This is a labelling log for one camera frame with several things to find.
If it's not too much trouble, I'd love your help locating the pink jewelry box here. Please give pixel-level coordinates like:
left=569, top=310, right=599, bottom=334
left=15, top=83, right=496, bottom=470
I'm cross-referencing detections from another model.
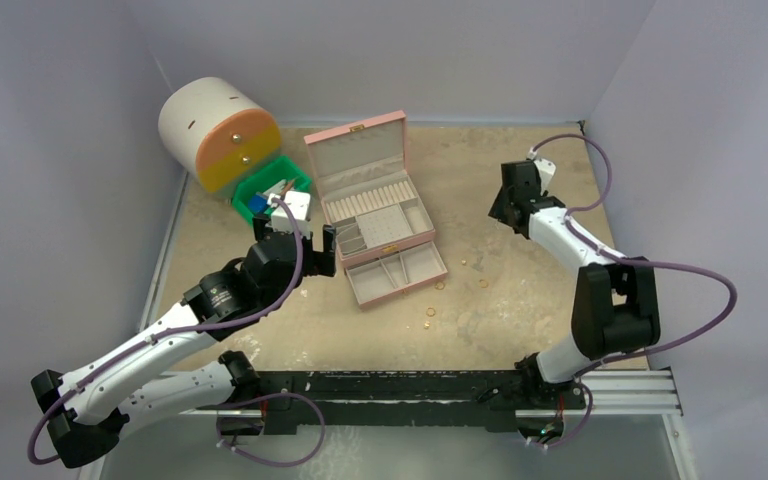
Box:
left=304, top=110, right=448, bottom=309

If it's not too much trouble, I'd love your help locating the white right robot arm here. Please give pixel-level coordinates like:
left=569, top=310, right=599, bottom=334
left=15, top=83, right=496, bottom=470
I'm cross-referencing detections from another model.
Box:
left=488, top=159, right=660, bottom=407

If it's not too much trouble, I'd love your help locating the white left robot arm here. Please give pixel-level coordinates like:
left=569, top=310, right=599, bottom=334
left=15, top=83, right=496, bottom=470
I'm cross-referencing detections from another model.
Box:
left=26, top=215, right=336, bottom=469

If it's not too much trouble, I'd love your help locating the blue item in bin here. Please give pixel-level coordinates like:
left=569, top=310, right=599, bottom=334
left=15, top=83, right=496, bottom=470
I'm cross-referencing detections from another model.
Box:
left=247, top=195, right=270, bottom=215

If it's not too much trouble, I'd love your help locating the green plastic bin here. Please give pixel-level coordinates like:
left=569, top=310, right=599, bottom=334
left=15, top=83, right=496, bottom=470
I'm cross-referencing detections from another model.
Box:
left=231, top=155, right=312, bottom=224

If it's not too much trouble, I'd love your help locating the white cylindrical drawer cabinet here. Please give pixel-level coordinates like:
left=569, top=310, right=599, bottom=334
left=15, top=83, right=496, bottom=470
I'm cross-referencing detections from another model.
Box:
left=158, top=77, right=282, bottom=199

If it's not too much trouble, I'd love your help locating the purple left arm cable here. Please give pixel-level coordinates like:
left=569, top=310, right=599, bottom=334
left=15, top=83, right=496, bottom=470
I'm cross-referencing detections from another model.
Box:
left=27, top=193, right=306, bottom=466

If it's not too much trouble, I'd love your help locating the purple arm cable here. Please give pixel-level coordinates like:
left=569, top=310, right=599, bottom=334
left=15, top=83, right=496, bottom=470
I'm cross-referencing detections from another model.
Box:
left=27, top=193, right=306, bottom=466
left=530, top=133, right=738, bottom=380

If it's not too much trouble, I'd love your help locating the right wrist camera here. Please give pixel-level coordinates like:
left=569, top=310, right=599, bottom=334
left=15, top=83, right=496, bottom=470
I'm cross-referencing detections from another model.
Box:
left=527, top=149, right=557, bottom=195

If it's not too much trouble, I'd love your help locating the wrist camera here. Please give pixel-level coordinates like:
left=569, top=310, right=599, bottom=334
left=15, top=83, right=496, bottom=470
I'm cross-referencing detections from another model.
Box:
left=527, top=149, right=557, bottom=195
left=268, top=190, right=311, bottom=237

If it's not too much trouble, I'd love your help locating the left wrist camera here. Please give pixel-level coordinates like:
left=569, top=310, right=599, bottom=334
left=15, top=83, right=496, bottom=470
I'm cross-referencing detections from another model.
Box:
left=268, top=190, right=311, bottom=237

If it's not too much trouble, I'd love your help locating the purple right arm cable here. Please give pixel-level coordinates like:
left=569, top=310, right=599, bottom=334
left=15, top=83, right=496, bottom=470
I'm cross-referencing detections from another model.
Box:
left=530, top=133, right=738, bottom=380

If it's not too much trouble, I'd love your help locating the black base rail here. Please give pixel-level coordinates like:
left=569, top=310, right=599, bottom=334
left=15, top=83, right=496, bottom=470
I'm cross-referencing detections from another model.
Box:
left=223, top=370, right=586, bottom=436

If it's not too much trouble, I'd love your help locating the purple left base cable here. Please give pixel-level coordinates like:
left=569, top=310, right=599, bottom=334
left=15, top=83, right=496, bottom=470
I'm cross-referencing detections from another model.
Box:
left=216, top=392, right=327, bottom=469

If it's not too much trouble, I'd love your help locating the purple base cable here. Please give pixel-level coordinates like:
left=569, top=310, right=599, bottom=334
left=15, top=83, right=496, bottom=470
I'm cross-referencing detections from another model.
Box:
left=524, top=384, right=595, bottom=452
left=216, top=392, right=327, bottom=469

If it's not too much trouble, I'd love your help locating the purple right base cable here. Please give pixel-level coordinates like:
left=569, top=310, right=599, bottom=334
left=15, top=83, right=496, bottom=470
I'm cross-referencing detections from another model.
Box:
left=524, top=384, right=595, bottom=452

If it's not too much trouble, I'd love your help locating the aluminium extrusion frame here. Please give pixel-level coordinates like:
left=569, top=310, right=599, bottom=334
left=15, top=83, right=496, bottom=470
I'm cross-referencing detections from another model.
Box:
left=582, top=369, right=683, bottom=416

